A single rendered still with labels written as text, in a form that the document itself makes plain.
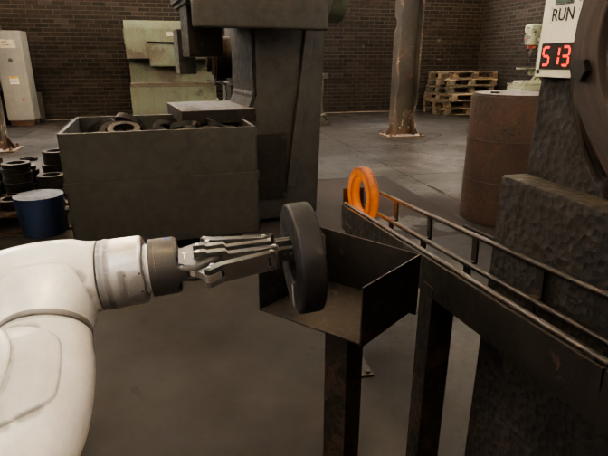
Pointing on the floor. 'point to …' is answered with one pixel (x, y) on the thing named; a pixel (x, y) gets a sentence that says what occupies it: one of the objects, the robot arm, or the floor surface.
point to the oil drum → (495, 148)
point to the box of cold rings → (159, 177)
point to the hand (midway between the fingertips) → (299, 246)
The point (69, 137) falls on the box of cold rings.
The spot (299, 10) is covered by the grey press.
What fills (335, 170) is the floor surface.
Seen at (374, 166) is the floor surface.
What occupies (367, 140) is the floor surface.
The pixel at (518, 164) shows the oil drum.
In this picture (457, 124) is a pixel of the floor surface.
